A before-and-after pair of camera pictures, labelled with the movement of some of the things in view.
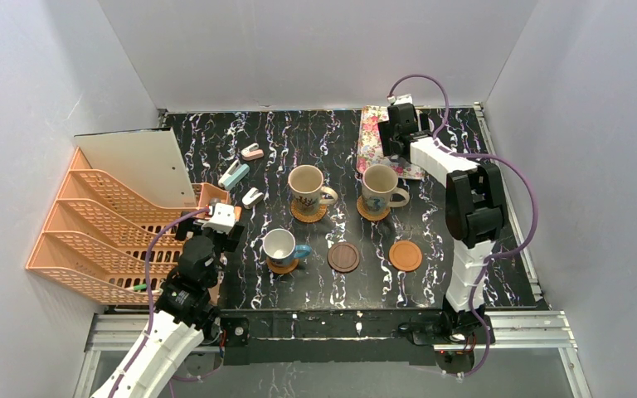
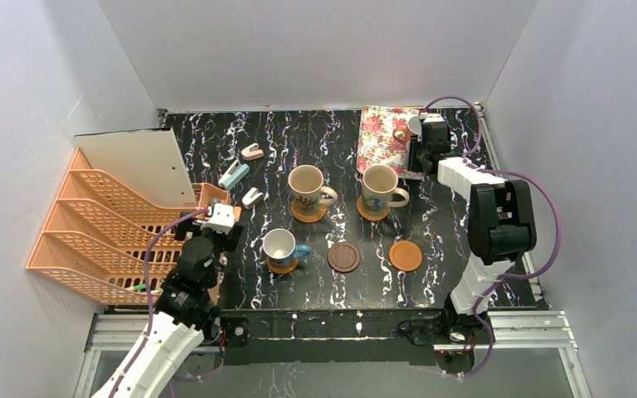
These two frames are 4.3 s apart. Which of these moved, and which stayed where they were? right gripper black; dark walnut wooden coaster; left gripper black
Moved: right gripper black
Stayed: dark walnut wooden coaster; left gripper black
